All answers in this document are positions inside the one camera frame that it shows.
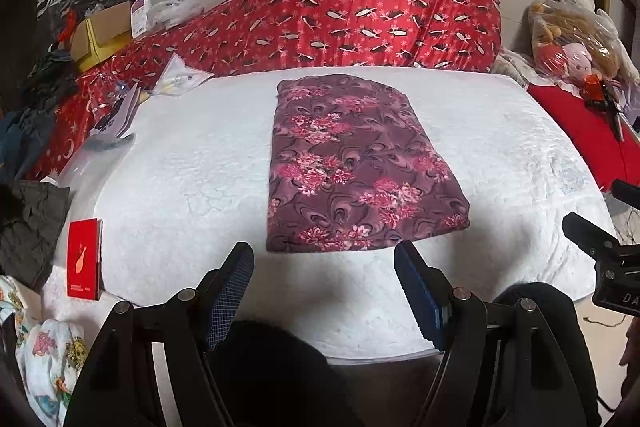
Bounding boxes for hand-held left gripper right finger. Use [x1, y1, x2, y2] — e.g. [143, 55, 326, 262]
[393, 241, 601, 427]

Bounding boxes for red booklet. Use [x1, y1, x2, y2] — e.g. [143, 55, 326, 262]
[66, 218, 104, 301]

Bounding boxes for white cartoon print cloth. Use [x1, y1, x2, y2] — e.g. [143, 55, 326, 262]
[0, 274, 88, 427]

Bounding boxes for clear bag with dark contents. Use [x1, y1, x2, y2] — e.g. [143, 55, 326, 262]
[55, 132, 136, 188]

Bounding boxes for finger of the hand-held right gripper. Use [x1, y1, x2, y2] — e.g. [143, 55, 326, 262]
[561, 212, 621, 260]
[612, 179, 640, 208]

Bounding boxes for clear bag of plush toys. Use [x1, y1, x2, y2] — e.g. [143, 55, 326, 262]
[530, 0, 640, 88]

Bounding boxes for white plastic bag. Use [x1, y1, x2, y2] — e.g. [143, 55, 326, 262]
[147, 0, 206, 32]

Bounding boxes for cardboard box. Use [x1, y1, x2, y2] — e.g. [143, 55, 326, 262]
[70, 1, 133, 60]

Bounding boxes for white package with purple label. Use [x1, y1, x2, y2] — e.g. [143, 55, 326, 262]
[129, 0, 151, 40]

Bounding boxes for purple floral cloth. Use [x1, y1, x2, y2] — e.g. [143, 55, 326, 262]
[265, 74, 471, 254]

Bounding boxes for plain red cloth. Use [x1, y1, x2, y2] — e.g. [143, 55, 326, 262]
[527, 82, 640, 192]

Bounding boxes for red penguin print quilt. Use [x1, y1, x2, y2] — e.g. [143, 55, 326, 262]
[25, 0, 502, 180]

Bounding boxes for dark grey cloth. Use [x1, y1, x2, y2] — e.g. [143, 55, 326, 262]
[0, 181, 71, 293]

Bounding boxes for white crumpled cloth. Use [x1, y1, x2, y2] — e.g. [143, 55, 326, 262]
[492, 47, 536, 88]

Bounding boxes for clear packet with yellow contents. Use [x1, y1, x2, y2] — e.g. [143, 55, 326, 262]
[150, 52, 216, 98]

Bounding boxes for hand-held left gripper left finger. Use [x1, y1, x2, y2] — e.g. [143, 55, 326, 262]
[70, 241, 256, 427]

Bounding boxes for paper leaflets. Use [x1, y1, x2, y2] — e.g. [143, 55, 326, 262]
[87, 82, 143, 138]

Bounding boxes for pile of dark clothes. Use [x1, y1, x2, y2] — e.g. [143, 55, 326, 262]
[0, 49, 81, 182]

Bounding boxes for black handled tool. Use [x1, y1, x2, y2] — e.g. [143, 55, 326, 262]
[587, 82, 628, 142]

